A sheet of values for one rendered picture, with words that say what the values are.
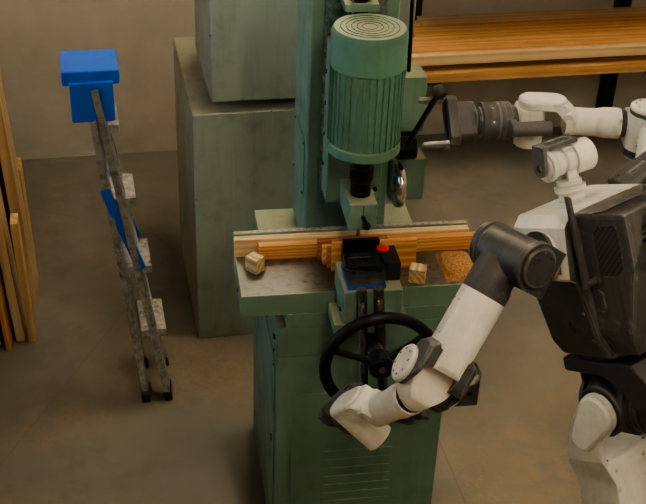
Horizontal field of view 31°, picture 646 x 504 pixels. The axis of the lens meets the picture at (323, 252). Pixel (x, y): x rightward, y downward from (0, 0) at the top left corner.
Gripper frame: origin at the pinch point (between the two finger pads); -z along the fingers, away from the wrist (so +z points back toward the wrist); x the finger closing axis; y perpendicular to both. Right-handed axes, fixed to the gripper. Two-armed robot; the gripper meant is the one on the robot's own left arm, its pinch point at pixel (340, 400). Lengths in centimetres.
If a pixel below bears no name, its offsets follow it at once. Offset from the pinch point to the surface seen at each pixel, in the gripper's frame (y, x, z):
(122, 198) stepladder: 68, -8, -85
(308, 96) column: 56, 44, -28
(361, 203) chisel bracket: 28.6, 35.5, -17.6
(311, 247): 27.4, 20.1, -27.5
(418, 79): 42, 68, -25
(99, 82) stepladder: 96, 9, -69
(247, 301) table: 29.2, -0.8, -16.2
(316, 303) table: 17.7, 11.3, -17.1
